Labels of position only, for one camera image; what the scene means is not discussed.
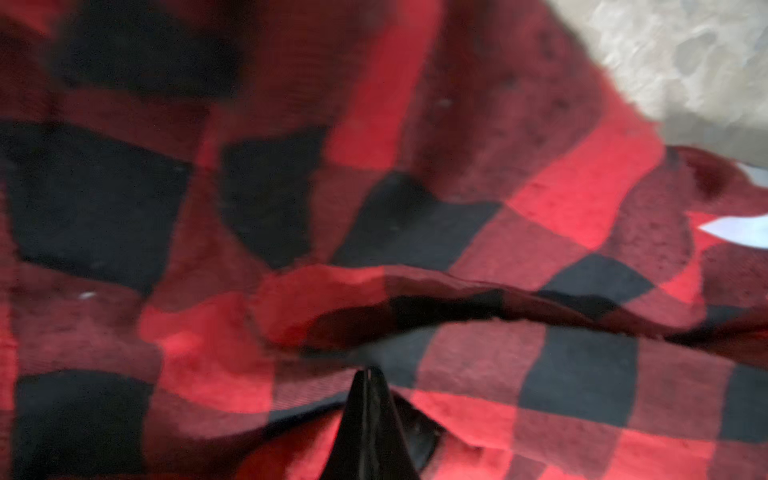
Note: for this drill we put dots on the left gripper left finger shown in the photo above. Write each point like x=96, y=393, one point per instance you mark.
x=348, y=456

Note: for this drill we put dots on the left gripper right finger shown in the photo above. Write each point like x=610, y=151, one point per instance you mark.
x=387, y=453

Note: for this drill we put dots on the red black plaid shirt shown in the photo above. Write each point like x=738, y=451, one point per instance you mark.
x=215, y=213

